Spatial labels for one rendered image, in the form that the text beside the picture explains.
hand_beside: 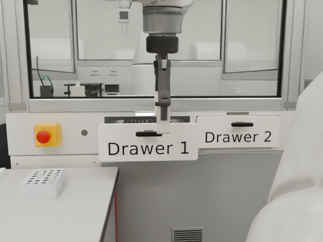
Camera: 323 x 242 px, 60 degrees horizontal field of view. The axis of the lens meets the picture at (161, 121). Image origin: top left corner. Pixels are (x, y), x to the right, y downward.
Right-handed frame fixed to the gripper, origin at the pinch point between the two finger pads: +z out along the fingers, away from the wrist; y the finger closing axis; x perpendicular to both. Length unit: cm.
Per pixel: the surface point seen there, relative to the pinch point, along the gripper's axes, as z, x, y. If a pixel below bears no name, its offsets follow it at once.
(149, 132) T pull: 5.4, 2.8, 5.6
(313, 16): -35, -142, 182
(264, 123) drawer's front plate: 8.7, -37.4, 23.2
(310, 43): -13, -142, 180
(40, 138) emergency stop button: 11.0, 36.5, 16.7
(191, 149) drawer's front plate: 11.6, -9.4, 8.4
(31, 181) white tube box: 15.9, 33.3, -1.2
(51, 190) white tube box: 17.2, 27.6, -3.7
